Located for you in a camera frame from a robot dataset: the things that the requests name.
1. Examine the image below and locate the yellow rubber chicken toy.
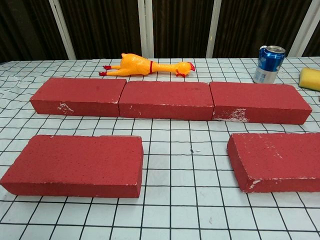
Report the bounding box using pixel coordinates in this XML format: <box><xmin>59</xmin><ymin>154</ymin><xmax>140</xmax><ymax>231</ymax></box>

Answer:
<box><xmin>98</xmin><ymin>52</ymin><xmax>196</xmax><ymax>78</ymax></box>

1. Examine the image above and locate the white black grid tablecloth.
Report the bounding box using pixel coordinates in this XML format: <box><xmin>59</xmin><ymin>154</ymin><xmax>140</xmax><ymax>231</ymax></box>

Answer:
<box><xmin>0</xmin><ymin>56</ymin><xmax>320</xmax><ymax>240</ymax></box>

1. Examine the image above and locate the white metal frame post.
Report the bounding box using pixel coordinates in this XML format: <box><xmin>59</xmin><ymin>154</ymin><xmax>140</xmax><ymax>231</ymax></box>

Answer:
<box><xmin>48</xmin><ymin>0</ymin><xmax>77</xmax><ymax>60</ymax></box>
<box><xmin>137</xmin><ymin>0</ymin><xmax>155</xmax><ymax>59</ymax></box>
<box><xmin>286</xmin><ymin>0</ymin><xmax>320</xmax><ymax>58</ymax></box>
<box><xmin>205</xmin><ymin>0</ymin><xmax>223</xmax><ymax>59</ymax></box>

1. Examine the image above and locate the red brick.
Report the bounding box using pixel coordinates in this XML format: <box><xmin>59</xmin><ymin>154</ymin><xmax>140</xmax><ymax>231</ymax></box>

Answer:
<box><xmin>209</xmin><ymin>81</ymin><xmax>314</xmax><ymax>126</ymax></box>
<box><xmin>118</xmin><ymin>80</ymin><xmax>215</xmax><ymax>121</ymax></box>
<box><xmin>29</xmin><ymin>77</ymin><xmax>128</xmax><ymax>118</ymax></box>
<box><xmin>0</xmin><ymin>134</ymin><xmax>145</xmax><ymax>199</ymax></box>
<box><xmin>226</xmin><ymin>132</ymin><xmax>320</xmax><ymax>194</ymax></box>

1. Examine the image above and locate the dark brown curtain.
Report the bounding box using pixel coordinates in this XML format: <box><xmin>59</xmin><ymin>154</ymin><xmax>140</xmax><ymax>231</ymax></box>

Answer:
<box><xmin>0</xmin><ymin>0</ymin><xmax>320</xmax><ymax>63</ymax></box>

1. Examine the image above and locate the yellow sponge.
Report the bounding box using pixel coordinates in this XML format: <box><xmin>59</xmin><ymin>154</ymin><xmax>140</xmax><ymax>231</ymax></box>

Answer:
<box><xmin>298</xmin><ymin>67</ymin><xmax>320</xmax><ymax>92</ymax></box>

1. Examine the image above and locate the blue drink can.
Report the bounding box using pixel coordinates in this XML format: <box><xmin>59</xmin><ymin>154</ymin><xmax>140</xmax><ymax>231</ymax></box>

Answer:
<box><xmin>253</xmin><ymin>45</ymin><xmax>286</xmax><ymax>84</ymax></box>

